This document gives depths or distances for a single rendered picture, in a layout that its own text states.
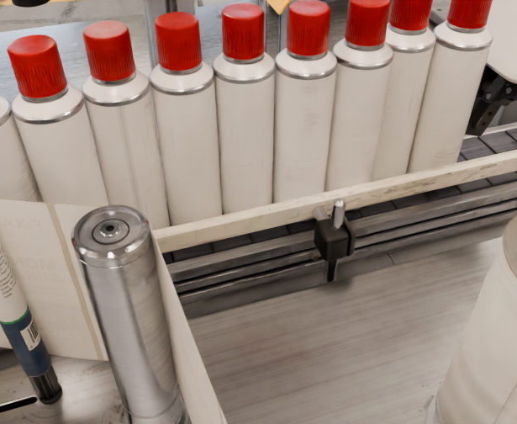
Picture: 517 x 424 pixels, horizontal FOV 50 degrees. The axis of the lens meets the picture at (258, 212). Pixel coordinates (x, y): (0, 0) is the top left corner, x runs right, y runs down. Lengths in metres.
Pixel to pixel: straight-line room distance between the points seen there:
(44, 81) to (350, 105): 0.25
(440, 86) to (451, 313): 0.21
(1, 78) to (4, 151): 0.53
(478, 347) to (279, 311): 0.20
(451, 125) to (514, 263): 0.30
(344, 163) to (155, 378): 0.28
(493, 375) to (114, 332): 0.20
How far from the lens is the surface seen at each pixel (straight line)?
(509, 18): 0.59
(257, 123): 0.47
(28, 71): 0.42
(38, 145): 0.44
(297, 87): 0.46
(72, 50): 1.03
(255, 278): 0.55
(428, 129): 0.58
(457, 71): 0.54
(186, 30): 0.43
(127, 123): 0.44
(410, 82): 0.53
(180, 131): 0.46
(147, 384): 0.36
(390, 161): 0.58
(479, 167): 0.61
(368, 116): 0.51
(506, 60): 0.58
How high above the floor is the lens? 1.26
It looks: 42 degrees down
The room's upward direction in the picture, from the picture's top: straight up
